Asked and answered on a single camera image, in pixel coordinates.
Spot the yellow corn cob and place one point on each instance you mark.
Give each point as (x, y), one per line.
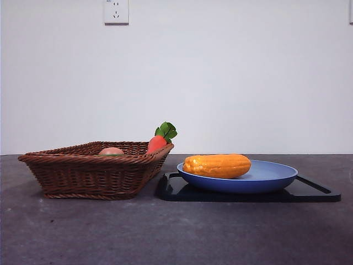
(218, 165)

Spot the blue round plate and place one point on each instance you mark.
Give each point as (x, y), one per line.
(270, 176)

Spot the brown wicker basket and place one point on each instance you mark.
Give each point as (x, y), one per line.
(91, 176)

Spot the orange carrot with green leaves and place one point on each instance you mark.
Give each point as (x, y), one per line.
(156, 143)

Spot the pink egg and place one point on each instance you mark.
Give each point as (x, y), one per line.
(111, 151)

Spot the black rectangular tray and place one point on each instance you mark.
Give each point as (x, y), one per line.
(220, 196)

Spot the white wall socket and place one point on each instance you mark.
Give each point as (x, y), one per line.
(116, 12)

